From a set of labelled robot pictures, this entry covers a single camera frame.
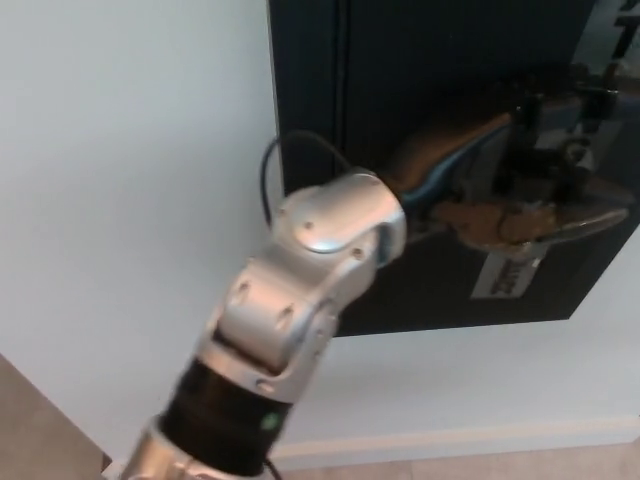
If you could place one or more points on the white baseboard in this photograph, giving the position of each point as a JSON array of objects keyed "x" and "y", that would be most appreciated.
[{"x": 450, "y": 440}]

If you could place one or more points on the black recessed extinguisher cabinet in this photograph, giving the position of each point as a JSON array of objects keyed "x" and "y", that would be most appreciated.
[{"x": 305, "y": 75}]

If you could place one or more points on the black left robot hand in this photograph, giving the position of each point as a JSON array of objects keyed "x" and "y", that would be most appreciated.
[{"x": 480, "y": 222}]

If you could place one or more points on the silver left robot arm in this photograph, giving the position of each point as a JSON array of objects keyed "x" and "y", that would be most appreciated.
[{"x": 280, "y": 300}]

